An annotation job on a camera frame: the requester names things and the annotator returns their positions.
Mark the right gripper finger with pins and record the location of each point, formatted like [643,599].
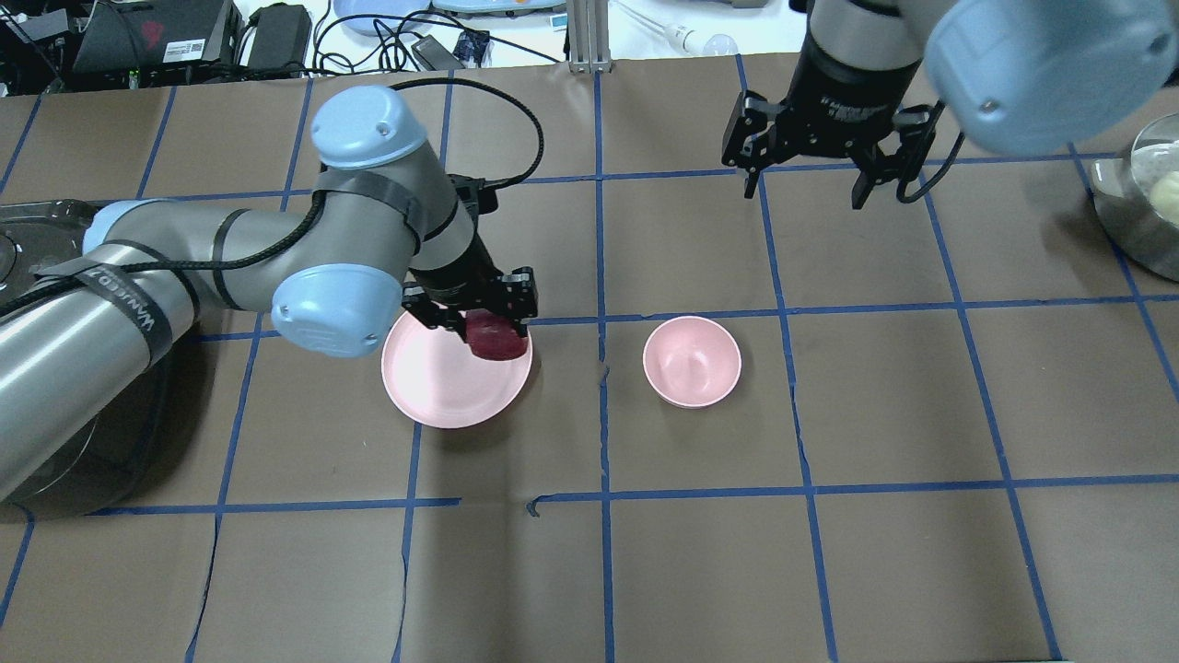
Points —
[752,180]
[871,175]

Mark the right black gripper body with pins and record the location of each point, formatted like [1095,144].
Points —
[840,103]

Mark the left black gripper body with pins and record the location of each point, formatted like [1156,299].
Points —
[453,273]

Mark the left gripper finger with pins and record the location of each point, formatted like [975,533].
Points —
[520,313]
[451,320]

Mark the red apple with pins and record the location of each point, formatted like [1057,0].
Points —
[493,337]

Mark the pink bowl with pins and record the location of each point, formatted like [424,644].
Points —
[691,362]

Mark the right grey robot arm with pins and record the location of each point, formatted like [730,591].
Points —
[1020,78]

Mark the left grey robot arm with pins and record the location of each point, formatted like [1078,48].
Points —
[388,231]

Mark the pink plate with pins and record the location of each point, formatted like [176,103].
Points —
[430,376]

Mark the blue plate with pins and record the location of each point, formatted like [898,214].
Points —
[362,17]

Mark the white light bulb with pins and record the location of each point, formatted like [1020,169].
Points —
[695,42]

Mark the steel steamer pot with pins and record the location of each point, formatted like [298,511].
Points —
[1120,188]

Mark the white steamed bun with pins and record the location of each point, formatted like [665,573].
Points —
[1164,197]

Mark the black power adapter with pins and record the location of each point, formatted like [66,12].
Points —
[279,40]

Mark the dark grey rice cooker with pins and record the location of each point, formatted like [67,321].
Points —
[87,360]

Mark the black laptop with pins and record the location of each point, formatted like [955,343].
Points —
[155,36]

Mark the aluminium frame post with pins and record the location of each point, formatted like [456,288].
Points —
[587,37]

